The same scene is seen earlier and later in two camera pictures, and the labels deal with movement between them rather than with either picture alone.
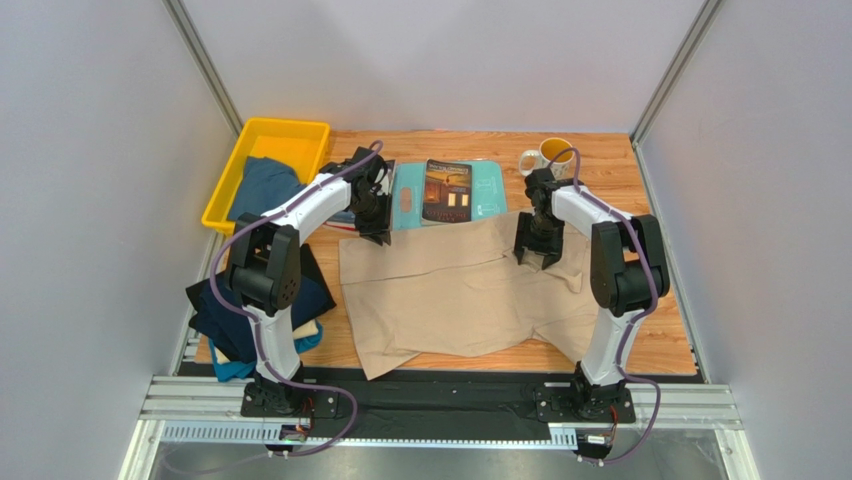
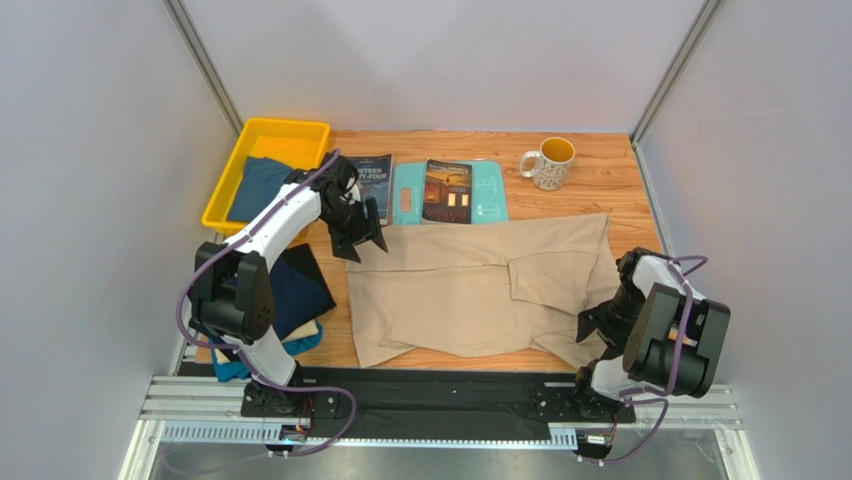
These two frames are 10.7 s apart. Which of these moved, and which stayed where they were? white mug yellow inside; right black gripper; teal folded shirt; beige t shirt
Moved: right black gripper
Stayed: teal folded shirt; white mug yellow inside; beige t shirt
